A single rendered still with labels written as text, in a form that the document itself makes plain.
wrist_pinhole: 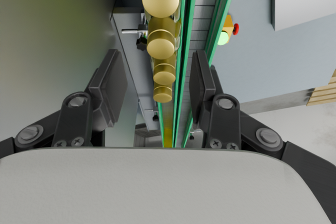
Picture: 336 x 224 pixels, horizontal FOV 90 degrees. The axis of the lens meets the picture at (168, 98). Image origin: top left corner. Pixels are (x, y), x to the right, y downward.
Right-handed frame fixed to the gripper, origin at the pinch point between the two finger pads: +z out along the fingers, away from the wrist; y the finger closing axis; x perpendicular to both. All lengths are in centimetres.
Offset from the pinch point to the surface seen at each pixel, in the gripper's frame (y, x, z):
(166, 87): 0.5, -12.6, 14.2
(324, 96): 217, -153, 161
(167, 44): 0.6, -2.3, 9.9
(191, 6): 5.4, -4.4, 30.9
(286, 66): 60, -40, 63
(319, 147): 221, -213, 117
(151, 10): -0.9, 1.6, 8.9
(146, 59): -7, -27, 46
